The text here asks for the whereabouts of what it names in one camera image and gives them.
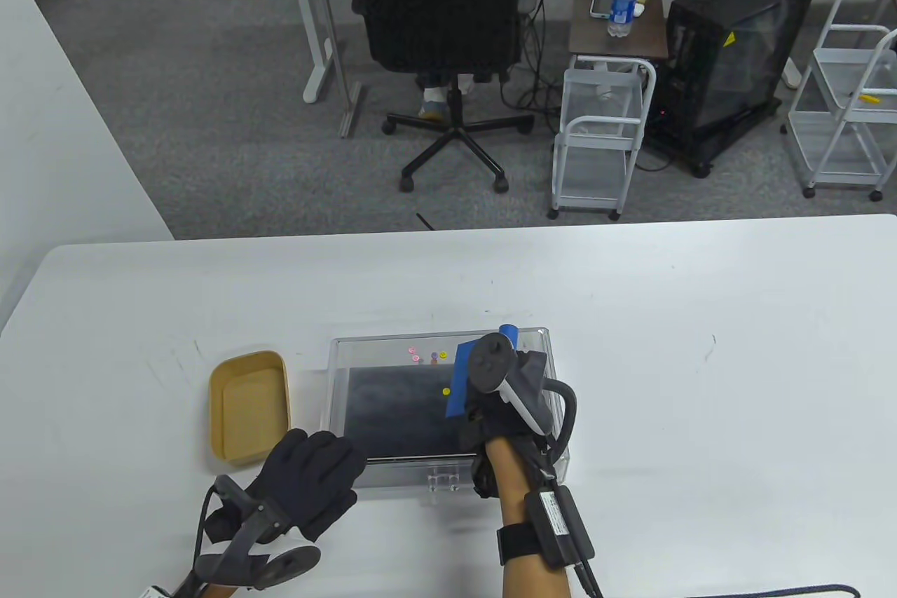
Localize person's right hand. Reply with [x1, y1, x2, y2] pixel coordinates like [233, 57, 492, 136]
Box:
[459, 349, 565, 499]

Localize person's left hand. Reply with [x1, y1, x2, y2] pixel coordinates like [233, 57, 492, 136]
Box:
[205, 428, 369, 546]

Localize blue plastic scraper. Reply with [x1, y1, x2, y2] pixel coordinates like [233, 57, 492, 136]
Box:
[446, 324, 520, 419]

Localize clear acrylic drawer organizer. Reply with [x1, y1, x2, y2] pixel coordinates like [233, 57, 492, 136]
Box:
[328, 327, 572, 494]

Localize tan bento box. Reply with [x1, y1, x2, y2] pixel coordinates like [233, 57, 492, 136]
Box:
[208, 350, 292, 468]

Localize person's right forearm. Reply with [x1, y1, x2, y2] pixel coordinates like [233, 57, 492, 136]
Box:
[486, 437, 573, 598]

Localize person's left forearm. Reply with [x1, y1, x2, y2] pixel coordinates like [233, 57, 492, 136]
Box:
[181, 576, 233, 598]

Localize grey white tracking controller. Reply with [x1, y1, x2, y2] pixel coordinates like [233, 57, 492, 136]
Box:
[466, 335, 580, 460]
[195, 475, 323, 590]

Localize black liner mat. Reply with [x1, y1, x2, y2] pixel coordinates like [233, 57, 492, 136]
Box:
[341, 363, 491, 460]

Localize white mesh cart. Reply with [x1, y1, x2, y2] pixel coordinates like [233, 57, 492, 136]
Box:
[781, 0, 897, 201]
[549, 57, 658, 221]

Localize black wheeled tower stand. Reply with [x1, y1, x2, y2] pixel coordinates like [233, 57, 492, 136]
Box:
[643, 97, 783, 179]

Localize small brown side table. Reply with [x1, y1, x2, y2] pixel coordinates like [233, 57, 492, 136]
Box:
[568, 0, 671, 62]

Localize black computer tower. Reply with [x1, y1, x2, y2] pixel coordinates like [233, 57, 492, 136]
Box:
[664, 0, 819, 136]

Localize black glove cable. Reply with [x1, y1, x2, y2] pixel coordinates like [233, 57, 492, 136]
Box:
[189, 482, 225, 585]

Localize black floor cables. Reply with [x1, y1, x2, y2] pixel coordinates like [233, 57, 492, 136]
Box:
[499, 0, 565, 116]

